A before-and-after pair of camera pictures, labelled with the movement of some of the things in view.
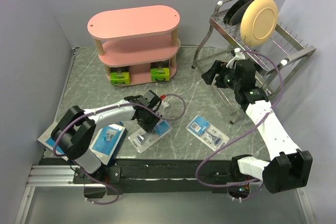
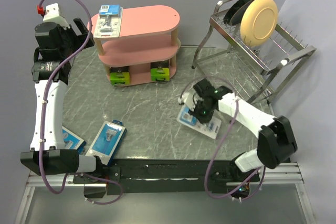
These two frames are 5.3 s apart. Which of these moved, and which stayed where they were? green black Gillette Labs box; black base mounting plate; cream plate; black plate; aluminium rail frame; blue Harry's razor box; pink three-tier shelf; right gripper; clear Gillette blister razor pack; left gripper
Moved: left gripper; right gripper; clear Gillette blister razor pack
Stayed: pink three-tier shelf; green black Gillette Labs box; black base mounting plate; cream plate; blue Harry's razor box; aluminium rail frame; black plate
